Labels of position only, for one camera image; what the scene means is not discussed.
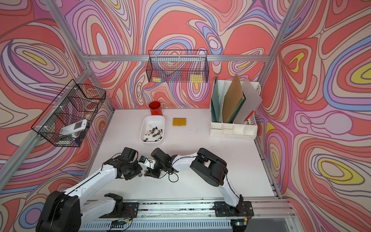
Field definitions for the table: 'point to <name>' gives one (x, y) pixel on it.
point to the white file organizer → (247, 131)
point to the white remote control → (79, 125)
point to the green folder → (215, 101)
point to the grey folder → (253, 99)
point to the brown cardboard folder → (232, 99)
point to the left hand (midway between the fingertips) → (143, 170)
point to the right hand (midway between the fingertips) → (149, 174)
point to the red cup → (155, 108)
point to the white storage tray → (149, 122)
